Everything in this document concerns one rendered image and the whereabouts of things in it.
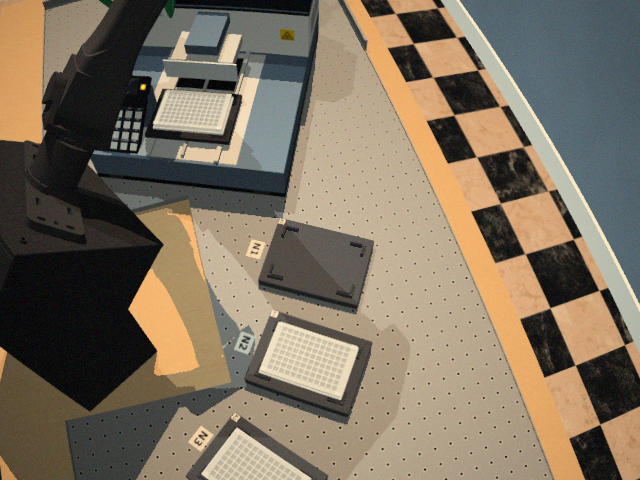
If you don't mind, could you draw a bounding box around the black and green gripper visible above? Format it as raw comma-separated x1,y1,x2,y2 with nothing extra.
99,0,176,18

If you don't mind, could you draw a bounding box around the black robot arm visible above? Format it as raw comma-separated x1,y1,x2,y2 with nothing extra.
21,0,168,242

